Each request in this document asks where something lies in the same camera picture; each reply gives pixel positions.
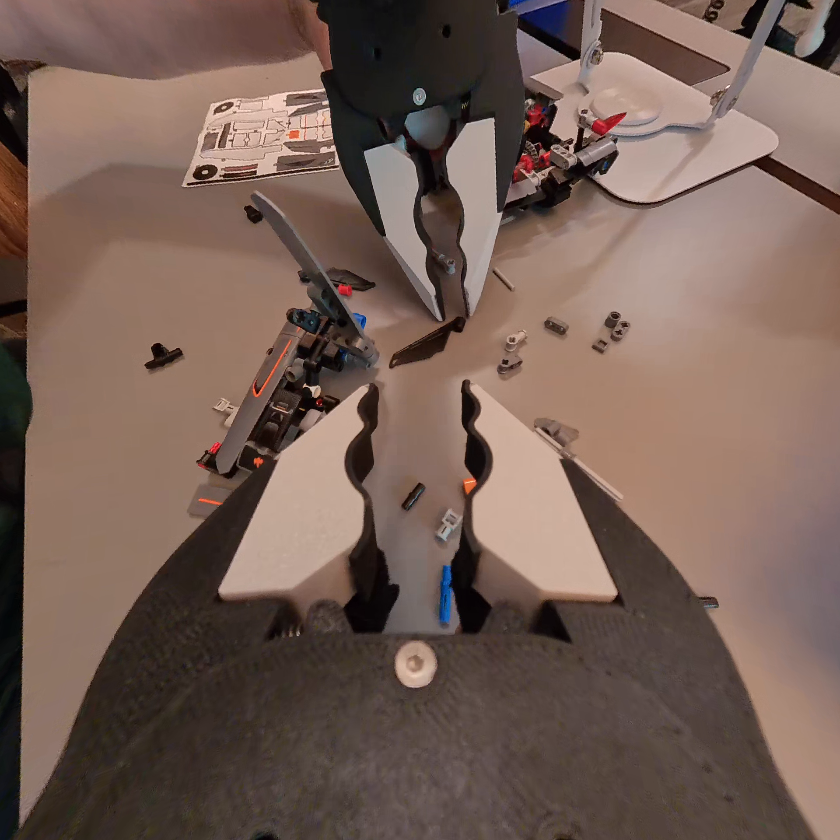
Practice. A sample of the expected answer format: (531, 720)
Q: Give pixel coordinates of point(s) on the person's green shirt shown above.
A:
(13, 426)

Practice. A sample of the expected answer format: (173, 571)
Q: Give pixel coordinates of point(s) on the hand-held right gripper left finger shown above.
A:
(295, 525)

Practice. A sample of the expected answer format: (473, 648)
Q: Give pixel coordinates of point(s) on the large lego car chassis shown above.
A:
(558, 170)

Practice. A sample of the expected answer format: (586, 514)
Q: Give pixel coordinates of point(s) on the dark grey lego wing panel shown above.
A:
(295, 243)

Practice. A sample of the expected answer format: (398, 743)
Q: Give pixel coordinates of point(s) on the black lego panel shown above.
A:
(348, 277)

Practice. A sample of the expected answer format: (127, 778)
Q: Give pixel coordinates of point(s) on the person's left forearm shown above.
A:
(164, 33)

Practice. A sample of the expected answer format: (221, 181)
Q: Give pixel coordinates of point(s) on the short light grey lego pin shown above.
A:
(504, 277)

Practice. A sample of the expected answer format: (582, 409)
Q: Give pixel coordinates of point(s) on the flat grey orange striped tile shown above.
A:
(207, 502)

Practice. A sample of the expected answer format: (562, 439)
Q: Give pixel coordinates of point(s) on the black grey lego assembly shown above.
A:
(262, 394)

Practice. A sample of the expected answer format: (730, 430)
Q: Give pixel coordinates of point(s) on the grey axle assembly blue piece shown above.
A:
(558, 433)

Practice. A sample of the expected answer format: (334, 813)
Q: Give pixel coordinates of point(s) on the black t-shaped lego piece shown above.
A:
(163, 356)

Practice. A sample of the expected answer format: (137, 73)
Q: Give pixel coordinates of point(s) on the black lego pin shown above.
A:
(413, 496)

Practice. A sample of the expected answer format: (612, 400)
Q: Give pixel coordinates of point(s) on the small dark grey lego piece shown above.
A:
(556, 325)

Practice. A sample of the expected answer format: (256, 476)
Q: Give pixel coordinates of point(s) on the light grey lego connector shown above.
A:
(516, 339)

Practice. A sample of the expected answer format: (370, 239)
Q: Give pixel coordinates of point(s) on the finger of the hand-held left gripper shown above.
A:
(394, 197)
(482, 184)

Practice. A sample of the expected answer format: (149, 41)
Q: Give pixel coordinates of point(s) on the black lego fin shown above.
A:
(426, 344)

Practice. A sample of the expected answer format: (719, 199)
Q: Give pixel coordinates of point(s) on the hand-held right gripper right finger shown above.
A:
(544, 525)

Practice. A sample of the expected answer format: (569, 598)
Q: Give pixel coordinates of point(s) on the lego sticker sheet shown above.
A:
(249, 138)

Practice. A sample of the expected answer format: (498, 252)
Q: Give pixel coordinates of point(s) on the blue lego axle pin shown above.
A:
(445, 594)

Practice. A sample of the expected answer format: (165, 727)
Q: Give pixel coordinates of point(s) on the blue plastic bin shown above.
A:
(538, 4)

